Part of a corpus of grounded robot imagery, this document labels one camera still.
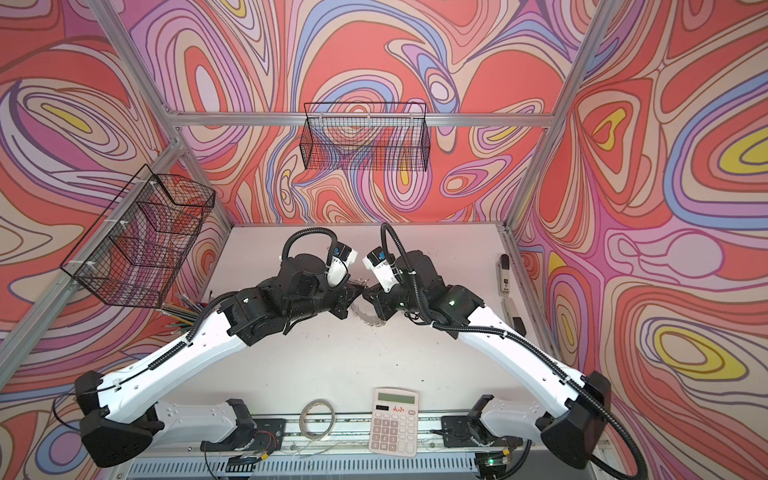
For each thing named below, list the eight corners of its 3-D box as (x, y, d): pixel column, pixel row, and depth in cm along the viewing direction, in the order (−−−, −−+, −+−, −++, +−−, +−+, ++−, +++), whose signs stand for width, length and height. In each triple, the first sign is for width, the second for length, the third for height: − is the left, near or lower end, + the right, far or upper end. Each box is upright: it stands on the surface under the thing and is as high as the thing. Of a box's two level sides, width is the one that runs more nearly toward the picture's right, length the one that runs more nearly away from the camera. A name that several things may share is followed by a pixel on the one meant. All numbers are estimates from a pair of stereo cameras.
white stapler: (498, 296, 102) (504, 286, 97) (496, 264, 111) (501, 253, 106) (507, 297, 102) (513, 287, 97) (503, 265, 111) (509, 254, 106)
